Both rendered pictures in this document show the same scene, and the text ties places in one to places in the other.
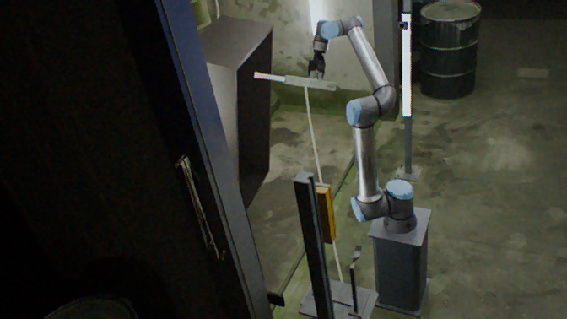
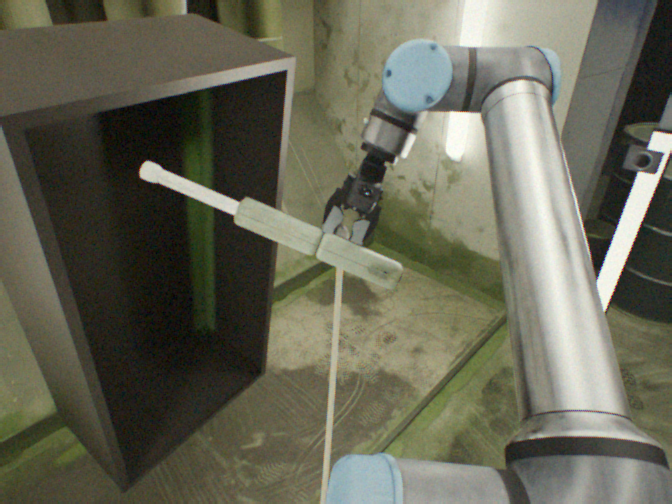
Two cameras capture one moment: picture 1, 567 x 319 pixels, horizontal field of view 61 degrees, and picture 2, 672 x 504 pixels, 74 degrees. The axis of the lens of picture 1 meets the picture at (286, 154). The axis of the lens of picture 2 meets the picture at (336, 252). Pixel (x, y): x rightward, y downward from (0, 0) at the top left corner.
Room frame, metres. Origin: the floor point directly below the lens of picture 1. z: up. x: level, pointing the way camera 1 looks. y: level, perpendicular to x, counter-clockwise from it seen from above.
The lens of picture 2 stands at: (1.85, -0.39, 1.80)
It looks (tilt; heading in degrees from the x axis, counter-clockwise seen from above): 32 degrees down; 13
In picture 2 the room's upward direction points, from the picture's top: straight up
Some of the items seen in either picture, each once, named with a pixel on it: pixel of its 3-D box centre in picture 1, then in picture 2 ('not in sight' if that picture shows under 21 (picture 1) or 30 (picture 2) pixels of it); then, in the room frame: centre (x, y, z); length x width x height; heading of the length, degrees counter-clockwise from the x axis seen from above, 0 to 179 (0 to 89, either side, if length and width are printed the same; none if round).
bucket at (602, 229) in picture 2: (408, 67); (588, 245); (4.91, -1.55, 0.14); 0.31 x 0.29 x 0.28; 149
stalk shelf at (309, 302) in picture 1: (337, 302); not in sight; (1.44, -0.11, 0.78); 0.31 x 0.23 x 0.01; 59
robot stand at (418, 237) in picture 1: (401, 260); not in sight; (2.03, -0.58, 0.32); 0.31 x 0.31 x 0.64; 59
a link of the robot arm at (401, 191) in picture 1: (397, 198); not in sight; (2.03, -0.58, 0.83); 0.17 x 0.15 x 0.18; 96
